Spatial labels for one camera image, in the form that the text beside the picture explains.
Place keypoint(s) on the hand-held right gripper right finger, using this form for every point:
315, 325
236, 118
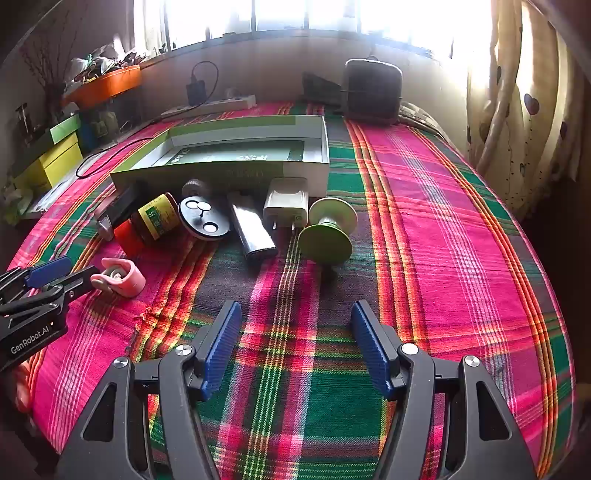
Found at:
369, 350

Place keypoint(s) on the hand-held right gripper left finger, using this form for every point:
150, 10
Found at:
221, 350

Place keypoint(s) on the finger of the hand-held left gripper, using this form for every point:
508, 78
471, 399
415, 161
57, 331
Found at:
81, 279
46, 271

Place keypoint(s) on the pink plastic clip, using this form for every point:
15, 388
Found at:
127, 277

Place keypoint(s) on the brown medicine bottle red cap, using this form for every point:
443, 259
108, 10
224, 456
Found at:
157, 217

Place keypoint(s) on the green plastic spool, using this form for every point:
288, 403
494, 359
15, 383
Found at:
323, 242

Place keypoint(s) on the silver lighter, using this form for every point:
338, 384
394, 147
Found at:
251, 230

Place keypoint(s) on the black round disc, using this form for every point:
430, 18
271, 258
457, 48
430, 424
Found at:
194, 217

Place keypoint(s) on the white knurled cap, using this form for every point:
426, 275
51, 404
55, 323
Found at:
194, 187

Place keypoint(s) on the white charger plug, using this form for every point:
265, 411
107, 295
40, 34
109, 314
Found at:
286, 198

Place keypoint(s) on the green cardboard box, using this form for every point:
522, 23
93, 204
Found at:
231, 173

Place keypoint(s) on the white paper sheet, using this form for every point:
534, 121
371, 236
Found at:
51, 198

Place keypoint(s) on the green crumpled paper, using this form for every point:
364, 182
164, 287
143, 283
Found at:
16, 203

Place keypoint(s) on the yellow box with green lid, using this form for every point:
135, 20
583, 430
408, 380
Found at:
60, 161

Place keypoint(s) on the pink green plaid blanket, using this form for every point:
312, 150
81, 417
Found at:
415, 230

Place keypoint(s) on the glass pump bottle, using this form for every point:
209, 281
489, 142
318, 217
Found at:
25, 122

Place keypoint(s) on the glass tank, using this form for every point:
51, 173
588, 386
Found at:
108, 120

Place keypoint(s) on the orange planter tray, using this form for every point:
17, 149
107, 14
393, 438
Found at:
106, 87

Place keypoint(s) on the dry twig bundle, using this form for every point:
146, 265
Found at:
46, 60

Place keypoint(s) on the white power strip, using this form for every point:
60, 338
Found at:
207, 106

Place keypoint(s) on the black power adapter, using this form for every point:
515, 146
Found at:
195, 92

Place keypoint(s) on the striped cloth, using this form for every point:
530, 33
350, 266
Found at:
425, 122

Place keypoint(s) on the black speaker box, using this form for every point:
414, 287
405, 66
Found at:
371, 90

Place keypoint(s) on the dark wedge-shaped object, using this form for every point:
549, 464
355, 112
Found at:
321, 90

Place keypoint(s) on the cream heart-print curtain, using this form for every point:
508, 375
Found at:
508, 115

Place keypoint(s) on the window with metal bars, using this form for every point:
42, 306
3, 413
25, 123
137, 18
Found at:
277, 18

